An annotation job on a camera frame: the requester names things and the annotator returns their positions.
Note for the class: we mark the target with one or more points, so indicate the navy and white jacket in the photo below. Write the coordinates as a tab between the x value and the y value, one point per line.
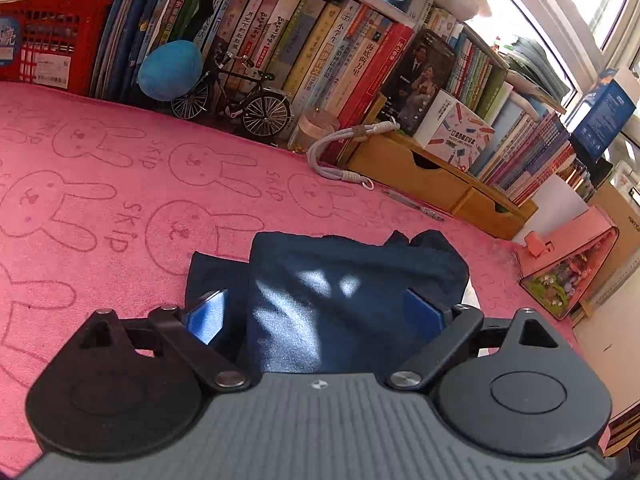
325	310

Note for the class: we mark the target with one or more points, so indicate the red plastic crate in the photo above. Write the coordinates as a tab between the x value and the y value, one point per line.
60	45

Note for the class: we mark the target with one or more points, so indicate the blue plush ball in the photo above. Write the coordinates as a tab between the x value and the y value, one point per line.
170	72

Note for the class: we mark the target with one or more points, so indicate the row of tall books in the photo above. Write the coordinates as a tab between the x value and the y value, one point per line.
290	25

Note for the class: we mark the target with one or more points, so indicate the wooden drawer organizer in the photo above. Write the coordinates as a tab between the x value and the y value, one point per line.
390	160

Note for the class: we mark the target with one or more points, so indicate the pen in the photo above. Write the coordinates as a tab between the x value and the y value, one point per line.
410	205

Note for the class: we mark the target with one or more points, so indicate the black smartphone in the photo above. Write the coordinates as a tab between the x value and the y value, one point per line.
420	80

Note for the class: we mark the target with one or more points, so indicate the pink triangular miniature house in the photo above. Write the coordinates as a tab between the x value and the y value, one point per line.
570	260

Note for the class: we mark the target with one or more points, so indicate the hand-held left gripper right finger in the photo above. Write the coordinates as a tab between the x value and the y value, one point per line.
425	315

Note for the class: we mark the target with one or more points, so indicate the white printed cardboard box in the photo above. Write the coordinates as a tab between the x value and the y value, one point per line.
460	132

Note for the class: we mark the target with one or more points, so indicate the miniature black bicycle model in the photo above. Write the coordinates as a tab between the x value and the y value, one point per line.
265	112

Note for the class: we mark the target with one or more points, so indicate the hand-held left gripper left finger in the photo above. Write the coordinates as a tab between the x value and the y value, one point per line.
207	312

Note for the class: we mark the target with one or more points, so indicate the dark blue box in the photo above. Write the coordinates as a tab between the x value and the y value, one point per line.
605	115

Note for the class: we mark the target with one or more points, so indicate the pink rabbit print towel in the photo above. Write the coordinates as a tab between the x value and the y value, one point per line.
125	210

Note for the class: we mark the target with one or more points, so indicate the row of thin colourful books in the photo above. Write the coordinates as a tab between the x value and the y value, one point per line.
530	155

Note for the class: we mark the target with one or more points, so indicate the pale pink cup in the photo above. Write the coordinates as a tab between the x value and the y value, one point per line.
315	130

